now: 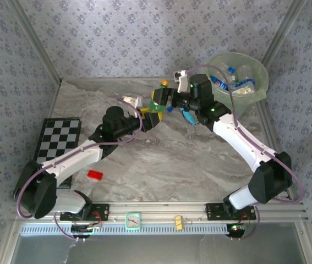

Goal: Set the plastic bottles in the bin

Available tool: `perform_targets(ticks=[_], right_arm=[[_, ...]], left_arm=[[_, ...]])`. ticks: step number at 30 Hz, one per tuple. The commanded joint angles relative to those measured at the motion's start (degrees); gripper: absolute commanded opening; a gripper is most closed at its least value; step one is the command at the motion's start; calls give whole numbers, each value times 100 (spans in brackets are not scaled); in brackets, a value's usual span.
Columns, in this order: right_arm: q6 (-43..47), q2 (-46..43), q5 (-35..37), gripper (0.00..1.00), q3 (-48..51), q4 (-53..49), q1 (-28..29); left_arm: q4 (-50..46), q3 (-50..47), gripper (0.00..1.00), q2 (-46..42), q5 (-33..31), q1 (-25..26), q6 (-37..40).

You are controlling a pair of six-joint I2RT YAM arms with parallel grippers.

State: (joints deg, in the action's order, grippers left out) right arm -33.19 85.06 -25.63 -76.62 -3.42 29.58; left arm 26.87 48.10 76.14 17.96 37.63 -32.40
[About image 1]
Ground small teal square clock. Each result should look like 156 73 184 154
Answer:
124 212 142 229

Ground aluminium rail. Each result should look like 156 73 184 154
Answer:
9 202 309 224

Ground rectangular clear bottle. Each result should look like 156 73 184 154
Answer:
237 85 256 96

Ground yellow binder clip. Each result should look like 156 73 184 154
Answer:
173 216 194 229

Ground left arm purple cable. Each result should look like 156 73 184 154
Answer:
16 98 145 243

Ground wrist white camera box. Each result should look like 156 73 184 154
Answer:
173 70 190 94
122 94 145 108

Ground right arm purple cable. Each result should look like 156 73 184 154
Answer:
185 64 305 242

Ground green bin with plastic liner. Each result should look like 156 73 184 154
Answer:
204 52 270 122

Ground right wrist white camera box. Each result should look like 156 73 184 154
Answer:
173 70 190 94

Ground grey slotted cable duct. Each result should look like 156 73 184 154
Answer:
19 223 229 236

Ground teal blue plastic tube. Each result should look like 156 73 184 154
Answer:
179 108 195 124

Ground small bottle blue Pepsi label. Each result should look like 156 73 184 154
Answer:
219 62 238 76

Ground clear bottle with blue label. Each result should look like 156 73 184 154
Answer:
210 74 238 93
237 79 256 88

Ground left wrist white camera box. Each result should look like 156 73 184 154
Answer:
122 94 145 108

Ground red plastic block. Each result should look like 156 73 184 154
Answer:
87 169 103 182

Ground green bottle with yellow cap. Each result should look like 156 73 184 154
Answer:
140 79 170 122

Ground black grey chessboard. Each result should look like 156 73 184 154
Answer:
33 118 81 189

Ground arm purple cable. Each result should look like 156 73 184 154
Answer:
16 98 145 243
185 64 305 242

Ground aluminium frame post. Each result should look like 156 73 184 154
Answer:
7 0 63 85
260 0 309 68

